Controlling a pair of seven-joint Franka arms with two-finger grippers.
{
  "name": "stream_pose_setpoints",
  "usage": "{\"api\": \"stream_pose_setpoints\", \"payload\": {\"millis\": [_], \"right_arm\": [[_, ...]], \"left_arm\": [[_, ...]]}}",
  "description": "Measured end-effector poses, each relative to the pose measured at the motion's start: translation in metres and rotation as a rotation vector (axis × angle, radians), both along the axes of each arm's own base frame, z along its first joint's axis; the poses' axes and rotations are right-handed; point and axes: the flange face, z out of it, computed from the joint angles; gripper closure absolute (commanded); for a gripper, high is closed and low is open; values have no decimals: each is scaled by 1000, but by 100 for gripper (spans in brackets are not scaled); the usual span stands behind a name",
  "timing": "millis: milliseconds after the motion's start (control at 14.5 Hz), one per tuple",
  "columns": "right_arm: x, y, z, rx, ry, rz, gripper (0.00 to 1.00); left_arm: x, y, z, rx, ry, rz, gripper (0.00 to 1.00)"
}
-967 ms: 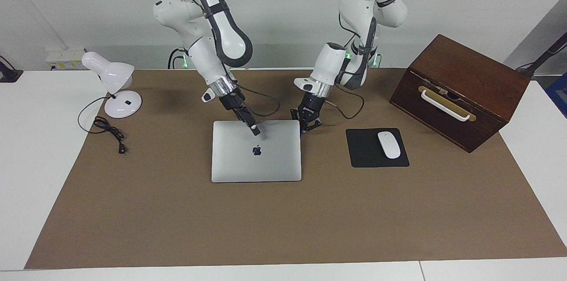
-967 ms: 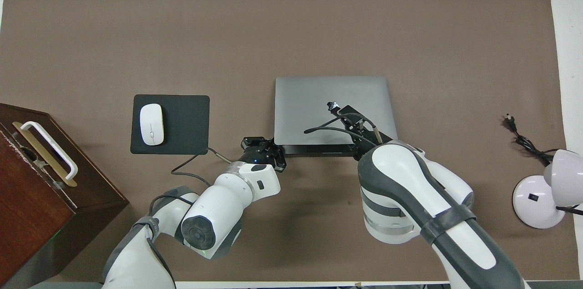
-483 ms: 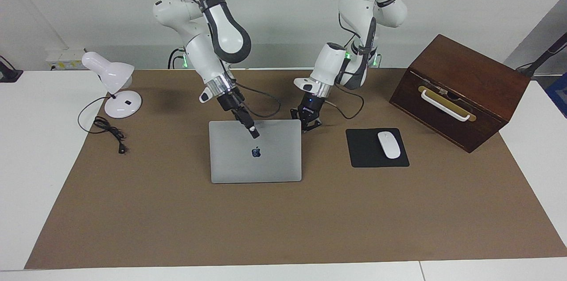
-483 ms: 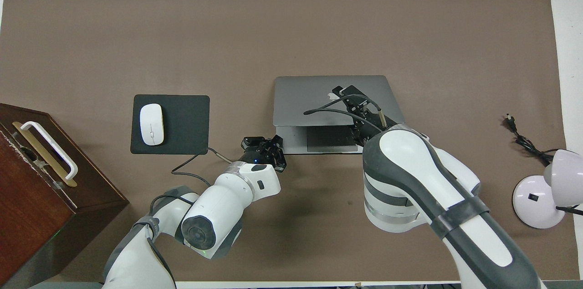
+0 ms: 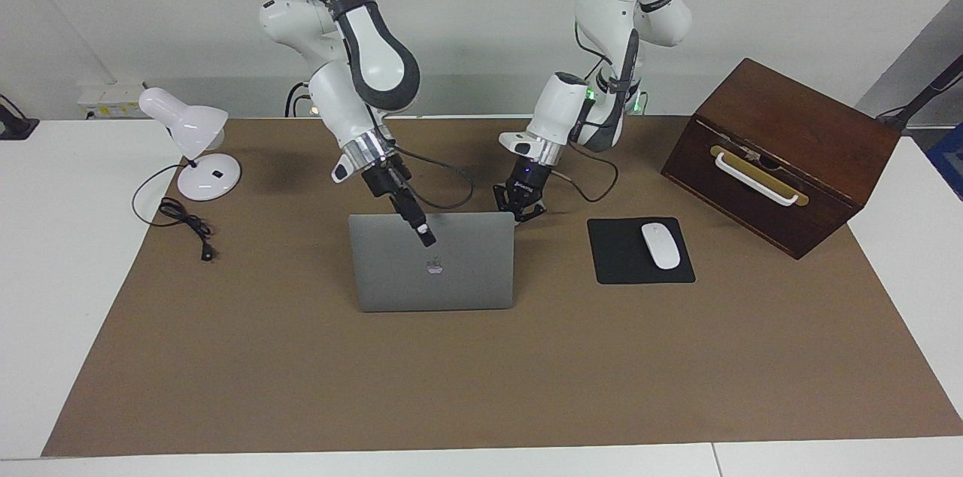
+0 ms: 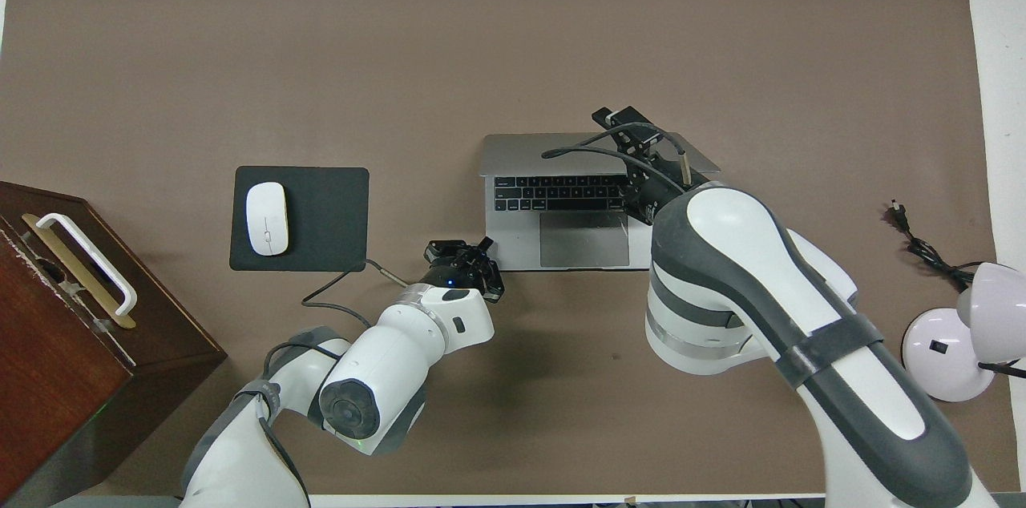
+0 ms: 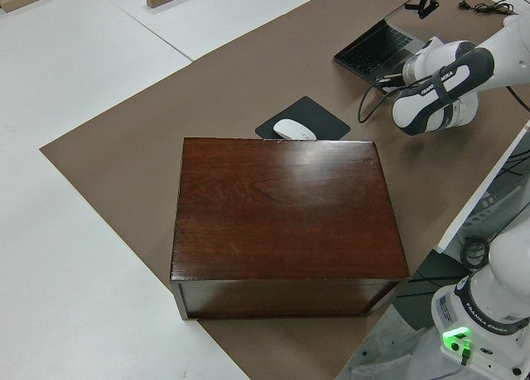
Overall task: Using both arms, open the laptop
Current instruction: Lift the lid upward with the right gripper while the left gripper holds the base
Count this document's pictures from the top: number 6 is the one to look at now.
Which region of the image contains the black lamp power cable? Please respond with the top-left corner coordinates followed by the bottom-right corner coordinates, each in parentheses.
top-left (886, 201), bottom-right (975, 292)

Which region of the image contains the white desk lamp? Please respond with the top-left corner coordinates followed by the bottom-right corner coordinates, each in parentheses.
top-left (902, 261), bottom-right (1026, 403)

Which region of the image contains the dark brown wooden box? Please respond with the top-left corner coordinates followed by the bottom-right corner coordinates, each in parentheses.
top-left (0, 181), bottom-right (228, 507)

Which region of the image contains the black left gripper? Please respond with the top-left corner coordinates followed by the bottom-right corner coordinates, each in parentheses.
top-left (421, 236), bottom-right (506, 302)

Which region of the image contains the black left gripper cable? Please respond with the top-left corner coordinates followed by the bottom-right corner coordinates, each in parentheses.
top-left (301, 258), bottom-right (418, 329)

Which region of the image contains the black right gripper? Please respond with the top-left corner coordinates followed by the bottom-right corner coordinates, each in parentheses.
top-left (592, 106), bottom-right (692, 224)

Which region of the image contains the silver apple laptop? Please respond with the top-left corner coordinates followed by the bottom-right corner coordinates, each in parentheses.
top-left (479, 131), bottom-right (722, 272)

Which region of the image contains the black mouse pad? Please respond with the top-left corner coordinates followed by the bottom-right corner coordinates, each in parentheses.
top-left (229, 166), bottom-right (370, 272)

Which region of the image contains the white computer mouse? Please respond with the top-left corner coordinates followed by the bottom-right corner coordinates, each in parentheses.
top-left (245, 182), bottom-right (290, 256)

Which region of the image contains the brown table mat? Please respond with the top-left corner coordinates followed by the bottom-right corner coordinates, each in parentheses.
top-left (0, 0), bottom-right (1020, 497)

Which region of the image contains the brass box handle plate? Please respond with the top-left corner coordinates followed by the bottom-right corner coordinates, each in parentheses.
top-left (22, 213), bottom-right (137, 330)

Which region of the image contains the white box handle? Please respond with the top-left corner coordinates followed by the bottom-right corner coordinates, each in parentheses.
top-left (36, 213), bottom-right (139, 316)

